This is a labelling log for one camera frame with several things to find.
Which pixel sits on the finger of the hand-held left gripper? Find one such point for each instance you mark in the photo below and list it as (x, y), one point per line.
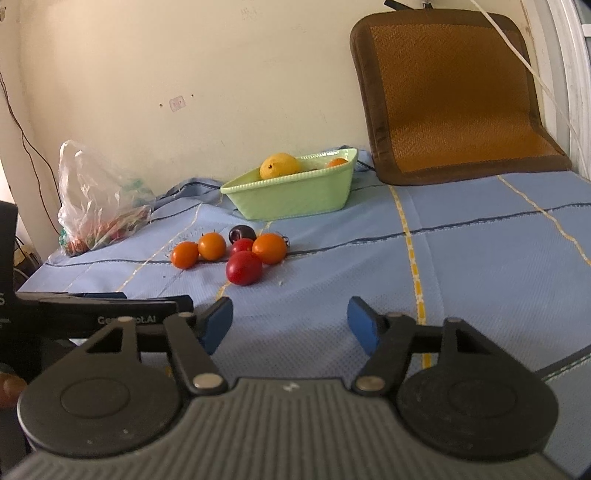
(152, 307)
(92, 295)

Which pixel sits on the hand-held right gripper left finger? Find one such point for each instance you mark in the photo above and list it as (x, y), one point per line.
(216, 323)

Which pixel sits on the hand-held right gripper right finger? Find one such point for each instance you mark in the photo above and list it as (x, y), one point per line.
(362, 323)

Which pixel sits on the light green plastic basin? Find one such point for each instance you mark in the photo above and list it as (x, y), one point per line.
(286, 198)

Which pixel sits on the orange tangerine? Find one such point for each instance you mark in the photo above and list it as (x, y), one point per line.
(270, 249)
(212, 247)
(338, 162)
(184, 255)

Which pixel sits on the yellow lemon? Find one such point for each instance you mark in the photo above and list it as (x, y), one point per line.
(277, 167)

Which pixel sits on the person's left hand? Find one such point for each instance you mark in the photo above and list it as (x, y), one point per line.
(10, 390)

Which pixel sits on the large red tomato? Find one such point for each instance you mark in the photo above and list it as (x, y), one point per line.
(244, 267)

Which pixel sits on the small red tomato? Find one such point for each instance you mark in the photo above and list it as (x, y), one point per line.
(241, 246)

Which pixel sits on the dark purple plum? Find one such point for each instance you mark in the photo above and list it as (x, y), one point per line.
(240, 232)

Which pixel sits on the clear plastic bag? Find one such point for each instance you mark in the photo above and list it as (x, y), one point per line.
(92, 198)

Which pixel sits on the light blue blanket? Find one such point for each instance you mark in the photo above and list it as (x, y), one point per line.
(461, 258)

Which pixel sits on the brown woven seat cushion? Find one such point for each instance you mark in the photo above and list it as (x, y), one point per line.
(452, 106)

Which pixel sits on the white window frame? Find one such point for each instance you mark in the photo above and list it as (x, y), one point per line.
(572, 69)

